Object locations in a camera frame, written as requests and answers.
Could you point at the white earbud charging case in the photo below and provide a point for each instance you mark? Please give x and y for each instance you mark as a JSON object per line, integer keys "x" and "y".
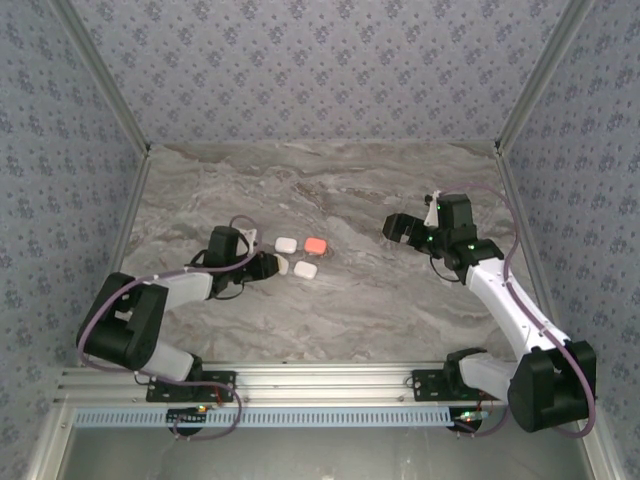
{"x": 305, "y": 269}
{"x": 286, "y": 244}
{"x": 281, "y": 264}

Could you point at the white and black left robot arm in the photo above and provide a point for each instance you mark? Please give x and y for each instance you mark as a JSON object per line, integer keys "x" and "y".
{"x": 185, "y": 285}

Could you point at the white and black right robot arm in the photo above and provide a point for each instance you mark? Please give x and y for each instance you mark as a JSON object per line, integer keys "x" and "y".
{"x": 510, "y": 305}

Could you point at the pink earbud charging case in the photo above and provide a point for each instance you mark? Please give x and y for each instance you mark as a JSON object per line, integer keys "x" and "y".
{"x": 315, "y": 245}

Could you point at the small controller board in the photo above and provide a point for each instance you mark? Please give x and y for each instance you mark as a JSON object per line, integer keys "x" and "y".
{"x": 187, "y": 415}
{"x": 470, "y": 417}

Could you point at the grey metal panel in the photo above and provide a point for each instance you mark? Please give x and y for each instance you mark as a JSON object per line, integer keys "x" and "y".
{"x": 325, "y": 455}

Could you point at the aluminium table side rail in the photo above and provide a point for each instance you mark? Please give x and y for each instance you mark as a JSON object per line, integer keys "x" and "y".
{"x": 125, "y": 220}
{"x": 520, "y": 220}

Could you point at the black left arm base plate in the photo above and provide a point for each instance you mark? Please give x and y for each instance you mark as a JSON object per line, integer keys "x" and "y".
{"x": 220, "y": 387}

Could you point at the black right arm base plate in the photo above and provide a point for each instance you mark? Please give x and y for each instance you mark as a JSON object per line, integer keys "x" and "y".
{"x": 427, "y": 385}

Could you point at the aluminium mounting rail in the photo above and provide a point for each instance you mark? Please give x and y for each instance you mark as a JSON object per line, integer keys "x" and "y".
{"x": 325, "y": 382}

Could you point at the aluminium frame post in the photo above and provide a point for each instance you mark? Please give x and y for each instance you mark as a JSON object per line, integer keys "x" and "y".
{"x": 100, "y": 80}
{"x": 545, "y": 75}

